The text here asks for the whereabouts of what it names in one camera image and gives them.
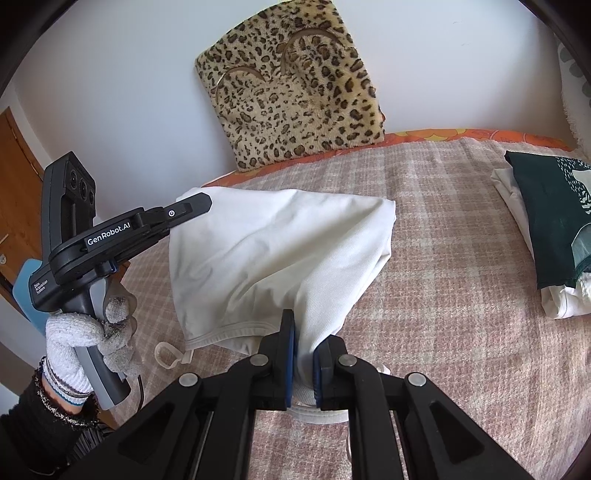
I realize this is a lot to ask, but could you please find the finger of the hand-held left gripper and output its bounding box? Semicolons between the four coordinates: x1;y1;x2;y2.
141;193;213;234

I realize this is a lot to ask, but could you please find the person's left forearm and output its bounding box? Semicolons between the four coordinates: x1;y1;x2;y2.
0;369;114;480

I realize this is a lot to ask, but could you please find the blue panel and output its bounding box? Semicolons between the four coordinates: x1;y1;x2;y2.
11;258;51;333

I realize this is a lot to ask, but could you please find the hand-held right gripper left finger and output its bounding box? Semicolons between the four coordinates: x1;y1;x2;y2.
65;309;297;480

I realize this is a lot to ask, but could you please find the white leaf print pillow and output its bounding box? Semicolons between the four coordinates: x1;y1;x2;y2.
554;34;591;148

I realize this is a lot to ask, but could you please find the dark green folded garment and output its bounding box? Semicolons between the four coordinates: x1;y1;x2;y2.
503;150;591;291

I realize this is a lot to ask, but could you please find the white folded garment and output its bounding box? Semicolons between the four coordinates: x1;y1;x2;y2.
490;167;591;320

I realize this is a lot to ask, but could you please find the person's left hand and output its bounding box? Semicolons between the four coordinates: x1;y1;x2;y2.
41;295;142;407

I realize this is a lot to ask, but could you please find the white camisole top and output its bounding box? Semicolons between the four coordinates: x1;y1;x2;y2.
154;187;398;425

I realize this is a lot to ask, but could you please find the pink plaid blanket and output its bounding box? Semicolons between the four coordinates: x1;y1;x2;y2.
99;137;591;480

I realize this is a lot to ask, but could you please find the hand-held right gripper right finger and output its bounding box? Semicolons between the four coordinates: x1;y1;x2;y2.
312;337;534;480

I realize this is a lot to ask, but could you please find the wooden door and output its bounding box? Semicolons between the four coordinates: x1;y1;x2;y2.
0;106;49;301

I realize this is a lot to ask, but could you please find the leopard print cushion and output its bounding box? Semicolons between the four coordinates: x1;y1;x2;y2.
194;0;386;174

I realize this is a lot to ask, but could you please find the orange floral bedsheet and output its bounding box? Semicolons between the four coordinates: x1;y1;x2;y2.
201;127;573;188

